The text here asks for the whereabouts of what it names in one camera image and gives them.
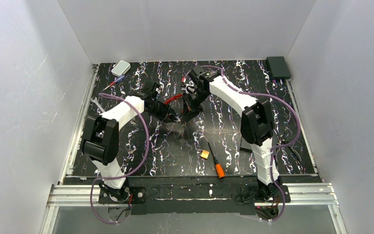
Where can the blue red pen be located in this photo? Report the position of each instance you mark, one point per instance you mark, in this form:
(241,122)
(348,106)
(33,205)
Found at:
(116,81)

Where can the dark grey flat plate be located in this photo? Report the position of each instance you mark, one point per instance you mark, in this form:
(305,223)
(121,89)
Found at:
(246,150)

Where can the aluminium frame rail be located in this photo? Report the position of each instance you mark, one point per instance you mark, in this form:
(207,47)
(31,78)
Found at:
(177,192)

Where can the red cable lock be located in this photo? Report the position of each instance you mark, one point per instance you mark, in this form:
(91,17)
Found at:
(173,98)

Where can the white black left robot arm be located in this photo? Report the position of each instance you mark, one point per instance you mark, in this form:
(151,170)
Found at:
(100,139)

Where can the brass padlock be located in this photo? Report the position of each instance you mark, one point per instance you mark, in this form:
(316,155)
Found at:
(204,154)

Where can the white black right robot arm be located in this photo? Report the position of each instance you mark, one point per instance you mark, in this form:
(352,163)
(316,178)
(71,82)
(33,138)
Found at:
(257,122)

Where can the small silver wrench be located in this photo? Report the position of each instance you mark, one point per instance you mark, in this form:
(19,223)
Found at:
(97,104)

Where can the orange handled screwdriver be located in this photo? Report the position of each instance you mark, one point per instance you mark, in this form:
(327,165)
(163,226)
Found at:
(219,170)

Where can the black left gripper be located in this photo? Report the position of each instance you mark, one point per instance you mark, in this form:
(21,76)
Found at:
(166,114)

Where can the white rectangular box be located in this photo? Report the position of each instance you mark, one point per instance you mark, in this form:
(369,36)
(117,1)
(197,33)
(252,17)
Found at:
(120,68)

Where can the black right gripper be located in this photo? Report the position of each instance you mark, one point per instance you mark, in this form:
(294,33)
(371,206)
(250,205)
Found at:
(191,103)

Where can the black box in corner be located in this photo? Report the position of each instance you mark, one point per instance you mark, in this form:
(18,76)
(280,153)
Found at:
(278,68)

